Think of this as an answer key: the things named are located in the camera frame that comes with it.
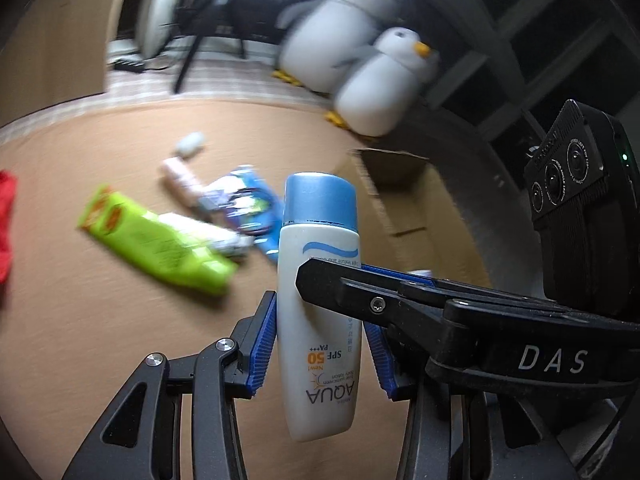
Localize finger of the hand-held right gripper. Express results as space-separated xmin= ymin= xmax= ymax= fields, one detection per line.
xmin=361 ymin=262 xmax=546 ymax=311
xmin=296 ymin=260 xmax=446 ymax=356

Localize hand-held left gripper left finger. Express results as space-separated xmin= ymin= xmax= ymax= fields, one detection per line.
xmin=60 ymin=290 xmax=278 ymax=480

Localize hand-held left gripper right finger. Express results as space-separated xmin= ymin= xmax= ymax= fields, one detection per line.
xmin=363 ymin=322 xmax=576 ymax=480

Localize white sunscreen bottle blue cap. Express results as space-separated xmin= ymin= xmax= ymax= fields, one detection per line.
xmin=276 ymin=172 xmax=362 ymax=443

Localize cardboard box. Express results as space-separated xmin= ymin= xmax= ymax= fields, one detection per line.
xmin=350 ymin=147 xmax=493 ymax=288

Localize green snack packet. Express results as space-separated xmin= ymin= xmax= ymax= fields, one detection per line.
xmin=77 ymin=185 xmax=238 ymax=297

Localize red snack packet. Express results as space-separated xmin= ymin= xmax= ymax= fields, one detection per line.
xmin=0 ymin=170 xmax=18 ymax=283

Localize white tube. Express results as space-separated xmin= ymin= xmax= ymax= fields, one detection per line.
xmin=160 ymin=212 xmax=256 ymax=261

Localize blue printed packet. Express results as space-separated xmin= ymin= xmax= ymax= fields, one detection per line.
xmin=200 ymin=165 xmax=286 ymax=261

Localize brown floor mat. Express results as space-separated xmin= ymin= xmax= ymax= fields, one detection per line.
xmin=0 ymin=100 xmax=493 ymax=480

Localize pink tube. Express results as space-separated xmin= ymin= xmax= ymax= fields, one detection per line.
xmin=162 ymin=156 xmax=211 ymax=208

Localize small penguin plush toy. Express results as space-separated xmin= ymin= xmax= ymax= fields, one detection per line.
xmin=325 ymin=27 xmax=441 ymax=138

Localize small white bottle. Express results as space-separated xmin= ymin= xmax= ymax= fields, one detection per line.
xmin=175 ymin=131 xmax=207 ymax=157

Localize white framed window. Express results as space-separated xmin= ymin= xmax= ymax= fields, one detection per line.
xmin=420 ymin=0 xmax=640 ymax=171

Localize large penguin plush toy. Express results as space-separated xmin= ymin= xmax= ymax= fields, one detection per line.
xmin=272 ymin=0 xmax=401 ymax=93

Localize black tripod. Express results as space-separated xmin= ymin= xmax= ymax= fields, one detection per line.
xmin=172 ymin=0 xmax=246 ymax=93

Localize dark desk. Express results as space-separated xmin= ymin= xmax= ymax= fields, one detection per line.
xmin=215 ymin=0 xmax=301 ymax=46

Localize wooden cabinet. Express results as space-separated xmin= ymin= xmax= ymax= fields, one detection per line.
xmin=0 ymin=0 xmax=126 ymax=126

